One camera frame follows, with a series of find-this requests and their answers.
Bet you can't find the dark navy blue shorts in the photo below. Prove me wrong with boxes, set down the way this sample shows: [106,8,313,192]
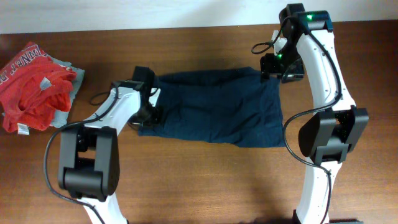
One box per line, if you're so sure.
[138,67,285,148]

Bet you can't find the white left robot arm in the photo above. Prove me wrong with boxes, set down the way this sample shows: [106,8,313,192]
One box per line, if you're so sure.
[58,80,161,223]

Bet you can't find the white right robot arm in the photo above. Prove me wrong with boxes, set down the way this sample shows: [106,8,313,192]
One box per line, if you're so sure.
[260,3,369,224]

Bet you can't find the grey folded garment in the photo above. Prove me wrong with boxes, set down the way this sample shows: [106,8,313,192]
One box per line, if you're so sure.
[46,55,85,130]

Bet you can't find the red printed t-shirt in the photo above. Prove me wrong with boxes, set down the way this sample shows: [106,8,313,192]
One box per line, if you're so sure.
[1,42,77,133]

